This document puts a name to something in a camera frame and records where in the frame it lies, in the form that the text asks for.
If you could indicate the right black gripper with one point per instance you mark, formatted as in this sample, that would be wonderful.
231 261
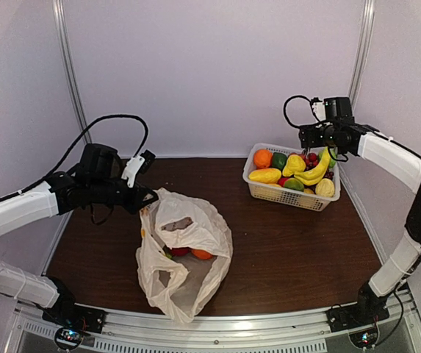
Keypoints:
306 133

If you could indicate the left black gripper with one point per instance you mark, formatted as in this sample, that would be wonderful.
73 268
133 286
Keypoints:
136 202

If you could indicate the green apple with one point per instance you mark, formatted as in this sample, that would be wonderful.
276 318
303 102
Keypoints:
333 159

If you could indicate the yellow banana bunch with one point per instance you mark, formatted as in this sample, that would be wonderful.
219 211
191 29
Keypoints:
313 176

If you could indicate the beige plastic bag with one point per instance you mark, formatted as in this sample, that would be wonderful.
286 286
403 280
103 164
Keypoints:
181 286

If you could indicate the orange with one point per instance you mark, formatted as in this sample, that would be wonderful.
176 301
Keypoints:
262 158
201 254

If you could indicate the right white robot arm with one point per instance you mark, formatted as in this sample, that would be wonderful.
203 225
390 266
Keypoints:
404 165

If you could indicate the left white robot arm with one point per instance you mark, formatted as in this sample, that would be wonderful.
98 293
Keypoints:
52 196

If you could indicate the red apple in bag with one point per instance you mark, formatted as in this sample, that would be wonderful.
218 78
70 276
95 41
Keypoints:
180 252

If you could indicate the yellow lemon in basket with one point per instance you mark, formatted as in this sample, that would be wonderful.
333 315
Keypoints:
325 188

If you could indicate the green lime in basket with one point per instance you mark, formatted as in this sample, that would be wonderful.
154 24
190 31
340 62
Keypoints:
279 160

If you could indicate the green yellow mango in basket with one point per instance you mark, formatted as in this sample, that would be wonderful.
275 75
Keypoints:
294 184

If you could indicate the red apple in basket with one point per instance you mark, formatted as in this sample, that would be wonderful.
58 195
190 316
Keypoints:
282 181

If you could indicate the orange in basket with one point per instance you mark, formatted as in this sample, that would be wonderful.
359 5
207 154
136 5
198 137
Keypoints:
262 158

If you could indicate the white plastic basket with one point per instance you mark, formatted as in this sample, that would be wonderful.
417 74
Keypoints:
284 195

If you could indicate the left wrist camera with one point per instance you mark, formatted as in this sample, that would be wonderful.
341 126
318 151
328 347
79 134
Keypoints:
137 165

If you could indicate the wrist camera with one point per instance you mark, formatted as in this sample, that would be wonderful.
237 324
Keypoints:
137 165
318 109

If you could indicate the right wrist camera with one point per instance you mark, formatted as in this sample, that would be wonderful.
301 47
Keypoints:
318 109

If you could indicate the right aluminium corner post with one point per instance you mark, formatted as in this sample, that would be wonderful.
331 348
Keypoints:
365 36

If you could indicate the aluminium corner post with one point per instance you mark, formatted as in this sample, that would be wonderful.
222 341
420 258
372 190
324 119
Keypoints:
67 61
365 36

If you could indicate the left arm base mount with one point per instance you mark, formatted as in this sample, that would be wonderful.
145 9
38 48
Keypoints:
77 324

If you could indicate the aluminium front rail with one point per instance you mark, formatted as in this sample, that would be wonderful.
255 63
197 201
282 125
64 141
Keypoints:
301 331

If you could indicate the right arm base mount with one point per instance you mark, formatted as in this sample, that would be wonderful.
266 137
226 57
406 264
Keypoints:
357 320

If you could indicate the left aluminium corner post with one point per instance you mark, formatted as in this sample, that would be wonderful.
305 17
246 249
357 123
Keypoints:
67 61

